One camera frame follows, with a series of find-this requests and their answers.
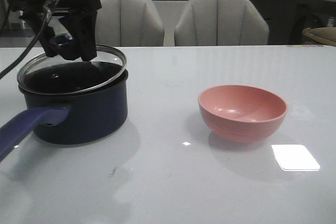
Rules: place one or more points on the dark side table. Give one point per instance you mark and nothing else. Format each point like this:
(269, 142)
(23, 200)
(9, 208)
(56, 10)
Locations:
(311, 14)

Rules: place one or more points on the dark blue saucepan purple handle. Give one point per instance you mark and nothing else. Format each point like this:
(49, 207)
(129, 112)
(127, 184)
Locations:
(68, 119)

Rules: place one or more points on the glass lid with blue knob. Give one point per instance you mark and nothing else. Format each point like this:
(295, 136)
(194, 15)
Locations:
(67, 73)

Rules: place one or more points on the grey upholstered chair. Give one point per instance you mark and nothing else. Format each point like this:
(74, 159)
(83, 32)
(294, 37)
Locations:
(220, 23)
(129, 23)

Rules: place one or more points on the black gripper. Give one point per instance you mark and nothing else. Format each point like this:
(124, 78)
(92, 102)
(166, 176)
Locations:
(79, 20)

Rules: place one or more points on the right grey upholstered chair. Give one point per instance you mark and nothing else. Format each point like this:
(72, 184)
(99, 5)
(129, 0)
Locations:
(220, 23)

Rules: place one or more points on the pink plastic bowl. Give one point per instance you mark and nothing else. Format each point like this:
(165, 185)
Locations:
(240, 113)

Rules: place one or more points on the left grey upholstered chair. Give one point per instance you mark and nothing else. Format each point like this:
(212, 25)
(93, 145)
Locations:
(129, 23)

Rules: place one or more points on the tan sofa cushion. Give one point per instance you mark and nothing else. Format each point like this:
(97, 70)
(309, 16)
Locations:
(319, 36)

